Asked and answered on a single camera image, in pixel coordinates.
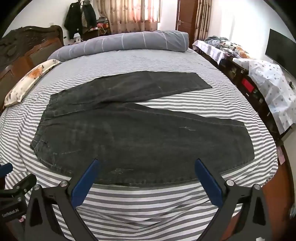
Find dark low cabinet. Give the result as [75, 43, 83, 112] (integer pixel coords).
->
[218, 55, 285, 144]

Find pile of printed clothes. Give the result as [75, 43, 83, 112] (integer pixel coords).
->
[205, 35, 250, 59]

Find brown wooden door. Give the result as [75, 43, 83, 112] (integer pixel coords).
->
[177, 0, 199, 37]

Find rolled grey checked duvet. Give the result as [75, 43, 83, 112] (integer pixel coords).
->
[47, 30, 189, 62]

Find bed with striped sheet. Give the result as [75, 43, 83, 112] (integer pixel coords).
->
[0, 47, 279, 241]

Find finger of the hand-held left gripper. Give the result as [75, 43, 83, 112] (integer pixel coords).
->
[0, 162, 13, 178]
[5, 174, 37, 201]

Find red box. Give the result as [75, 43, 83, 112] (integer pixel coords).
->
[240, 77, 255, 93]

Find grey-green hanging jacket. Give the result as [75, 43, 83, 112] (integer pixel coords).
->
[81, 0, 97, 29]

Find black hanging jacket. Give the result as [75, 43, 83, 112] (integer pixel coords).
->
[64, 2, 84, 40]

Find white dotted cloth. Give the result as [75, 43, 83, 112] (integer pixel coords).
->
[248, 58, 296, 135]

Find white lace table cloth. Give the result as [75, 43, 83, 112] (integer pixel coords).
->
[192, 39, 232, 65]

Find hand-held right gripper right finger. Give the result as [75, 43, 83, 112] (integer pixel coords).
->
[194, 159, 272, 241]

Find black television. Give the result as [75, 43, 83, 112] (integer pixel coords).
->
[265, 29, 296, 79]

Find carved wooden headboard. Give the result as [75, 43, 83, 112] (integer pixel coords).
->
[0, 25, 65, 112]

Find pink paper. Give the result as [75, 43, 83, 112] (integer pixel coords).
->
[277, 148, 286, 165]

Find brown striped curtain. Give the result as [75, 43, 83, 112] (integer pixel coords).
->
[194, 0, 212, 42]

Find patterned window curtain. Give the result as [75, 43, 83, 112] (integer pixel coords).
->
[96, 0, 161, 35]

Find dark grey denim pants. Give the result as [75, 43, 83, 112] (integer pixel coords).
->
[30, 71, 255, 187]

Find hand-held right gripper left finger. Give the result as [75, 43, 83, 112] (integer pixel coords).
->
[23, 159, 101, 241]

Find floral pillow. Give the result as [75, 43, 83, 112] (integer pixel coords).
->
[3, 59, 62, 107]

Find bags beside curtain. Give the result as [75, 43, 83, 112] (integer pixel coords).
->
[96, 19, 111, 36]

